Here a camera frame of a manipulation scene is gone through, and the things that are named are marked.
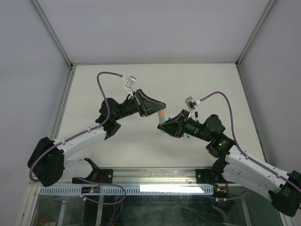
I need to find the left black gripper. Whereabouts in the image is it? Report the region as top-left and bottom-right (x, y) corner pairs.
(113, 89), (166, 121)

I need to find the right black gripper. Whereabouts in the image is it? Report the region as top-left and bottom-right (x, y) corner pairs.
(157, 110), (212, 142)

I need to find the orange tip marker pen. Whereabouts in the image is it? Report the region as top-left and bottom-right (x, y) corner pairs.
(158, 110), (165, 125)

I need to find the orange pen cap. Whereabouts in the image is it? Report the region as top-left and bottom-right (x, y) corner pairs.
(158, 110), (165, 117)

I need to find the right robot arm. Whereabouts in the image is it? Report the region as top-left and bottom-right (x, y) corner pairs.
(157, 110), (301, 217)

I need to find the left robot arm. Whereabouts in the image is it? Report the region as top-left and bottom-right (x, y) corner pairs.
(27, 89), (166, 187)

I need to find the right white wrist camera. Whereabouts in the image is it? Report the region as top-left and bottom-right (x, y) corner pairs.
(185, 96), (201, 118)

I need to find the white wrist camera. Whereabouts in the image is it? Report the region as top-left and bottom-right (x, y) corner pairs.
(122, 75), (136, 95)
(185, 96), (201, 118)

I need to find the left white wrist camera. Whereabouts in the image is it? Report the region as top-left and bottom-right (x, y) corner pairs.
(122, 75), (136, 95)

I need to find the aluminium mounting rail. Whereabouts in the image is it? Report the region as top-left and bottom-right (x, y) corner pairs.
(29, 160), (282, 186)

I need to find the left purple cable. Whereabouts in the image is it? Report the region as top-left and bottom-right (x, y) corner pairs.
(28, 72), (124, 182)

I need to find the purple cable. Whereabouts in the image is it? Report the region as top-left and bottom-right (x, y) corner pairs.
(199, 91), (301, 191)
(28, 72), (124, 182)

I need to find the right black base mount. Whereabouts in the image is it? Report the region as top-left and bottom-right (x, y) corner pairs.
(195, 169), (220, 186)

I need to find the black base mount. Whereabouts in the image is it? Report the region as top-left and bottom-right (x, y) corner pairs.
(195, 169), (220, 186)
(72, 168), (113, 184)

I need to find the white slotted cable duct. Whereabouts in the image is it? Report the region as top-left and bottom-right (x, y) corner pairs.
(39, 185), (214, 196)

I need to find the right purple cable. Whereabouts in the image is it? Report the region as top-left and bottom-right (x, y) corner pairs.
(199, 91), (301, 191)

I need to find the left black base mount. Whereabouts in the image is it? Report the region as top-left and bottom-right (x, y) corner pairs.
(72, 168), (113, 184)

